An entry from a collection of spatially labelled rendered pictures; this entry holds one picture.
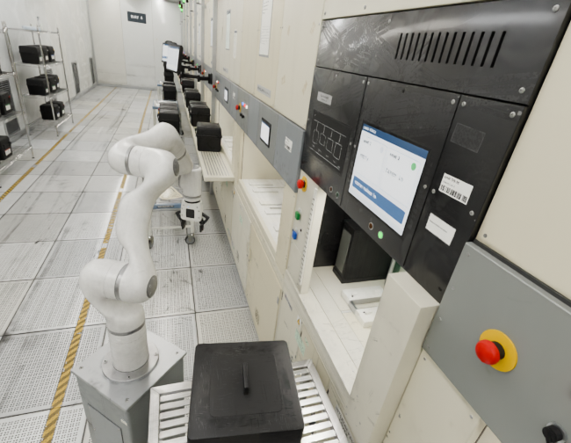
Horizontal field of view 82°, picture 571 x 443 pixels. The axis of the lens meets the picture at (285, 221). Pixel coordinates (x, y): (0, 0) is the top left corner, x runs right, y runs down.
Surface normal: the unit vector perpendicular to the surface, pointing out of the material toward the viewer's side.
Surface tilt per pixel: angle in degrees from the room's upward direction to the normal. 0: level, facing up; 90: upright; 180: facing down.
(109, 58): 90
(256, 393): 0
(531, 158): 90
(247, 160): 90
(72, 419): 0
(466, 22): 90
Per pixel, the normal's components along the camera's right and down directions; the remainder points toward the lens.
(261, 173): 0.30, 0.46
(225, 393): 0.12, -0.88
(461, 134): -0.95, 0.04
